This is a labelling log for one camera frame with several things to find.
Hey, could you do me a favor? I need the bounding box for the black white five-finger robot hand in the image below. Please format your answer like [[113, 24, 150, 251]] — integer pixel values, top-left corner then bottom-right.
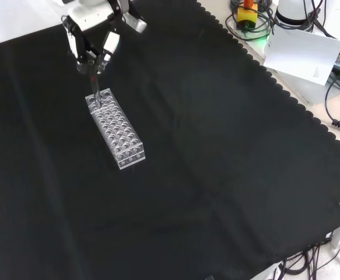
[[61, 0, 148, 75]]

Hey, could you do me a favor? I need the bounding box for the clear glass test tube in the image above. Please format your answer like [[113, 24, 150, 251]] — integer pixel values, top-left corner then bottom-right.
[[89, 59, 102, 109]]

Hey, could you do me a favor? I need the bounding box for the clear plastic test tube rack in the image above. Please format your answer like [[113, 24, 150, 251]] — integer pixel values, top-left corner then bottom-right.
[[85, 86, 146, 171]]

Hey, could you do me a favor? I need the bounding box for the yellow stop button box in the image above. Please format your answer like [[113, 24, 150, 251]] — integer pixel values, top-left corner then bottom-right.
[[236, 0, 259, 30]]

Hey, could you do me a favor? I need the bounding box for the black bench cloth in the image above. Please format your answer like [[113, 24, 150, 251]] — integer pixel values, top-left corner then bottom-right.
[[0, 0, 340, 280]]

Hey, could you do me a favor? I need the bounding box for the white round stand base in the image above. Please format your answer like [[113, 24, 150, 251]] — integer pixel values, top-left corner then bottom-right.
[[274, 0, 309, 26]]

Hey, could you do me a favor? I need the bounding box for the white paper sheet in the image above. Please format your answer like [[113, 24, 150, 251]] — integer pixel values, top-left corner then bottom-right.
[[263, 23, 340, 86]]

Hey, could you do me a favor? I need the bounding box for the pale grey board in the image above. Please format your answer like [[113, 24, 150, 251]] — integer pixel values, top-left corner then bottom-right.
[[264, 68, 330, 106]]

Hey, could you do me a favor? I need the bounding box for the green cable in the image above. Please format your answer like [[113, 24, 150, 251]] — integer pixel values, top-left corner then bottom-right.
[[225, 10, 273, 41]]

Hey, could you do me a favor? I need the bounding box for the black cable bundle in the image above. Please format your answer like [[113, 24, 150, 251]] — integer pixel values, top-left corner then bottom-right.
[[274, 233, 340, 280]]

